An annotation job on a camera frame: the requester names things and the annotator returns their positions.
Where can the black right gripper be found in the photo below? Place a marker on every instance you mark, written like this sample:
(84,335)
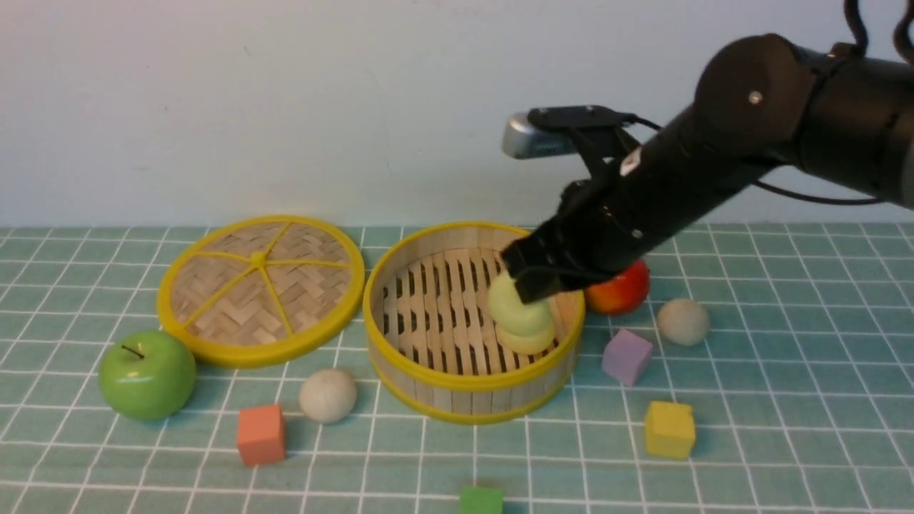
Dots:
(641,201)

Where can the yellow-green bun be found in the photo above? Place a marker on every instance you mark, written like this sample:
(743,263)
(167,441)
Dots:
(526,345)
(511,313)

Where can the yellow-green bun front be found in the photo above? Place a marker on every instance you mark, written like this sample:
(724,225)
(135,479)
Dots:
(526,345)

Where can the white bun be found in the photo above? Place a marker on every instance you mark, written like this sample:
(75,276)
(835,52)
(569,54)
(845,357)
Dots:
(683,321)
(328,396)

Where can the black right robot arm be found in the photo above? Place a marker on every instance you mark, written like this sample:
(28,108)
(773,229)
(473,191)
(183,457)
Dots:
(760,103)

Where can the yellow-rimmed bamboo steamer tray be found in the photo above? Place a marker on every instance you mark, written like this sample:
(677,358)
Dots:
(431,338)

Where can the yellow-rimmed bamboo steamer lid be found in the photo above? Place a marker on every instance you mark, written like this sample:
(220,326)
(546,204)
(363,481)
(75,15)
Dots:
(263,291)

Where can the red apple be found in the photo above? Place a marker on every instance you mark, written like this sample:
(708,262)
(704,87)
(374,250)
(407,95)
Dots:
(622,295)

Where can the pink cube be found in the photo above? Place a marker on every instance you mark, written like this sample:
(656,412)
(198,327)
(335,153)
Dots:
(626,356)

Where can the yellow cube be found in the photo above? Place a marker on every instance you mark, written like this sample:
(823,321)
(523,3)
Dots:
(669,429)

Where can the green cube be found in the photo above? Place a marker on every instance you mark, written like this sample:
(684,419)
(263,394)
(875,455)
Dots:
(481,500)

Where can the green checkered tablecloth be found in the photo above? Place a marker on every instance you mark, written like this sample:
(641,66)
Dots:
(802,394)

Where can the orange cube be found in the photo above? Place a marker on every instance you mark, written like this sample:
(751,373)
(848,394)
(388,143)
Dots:
(261,435)

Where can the green apple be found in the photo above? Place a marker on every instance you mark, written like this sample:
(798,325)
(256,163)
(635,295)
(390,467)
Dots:
(147,376)

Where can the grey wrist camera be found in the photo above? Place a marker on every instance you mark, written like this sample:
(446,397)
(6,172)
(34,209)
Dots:
(521,140)

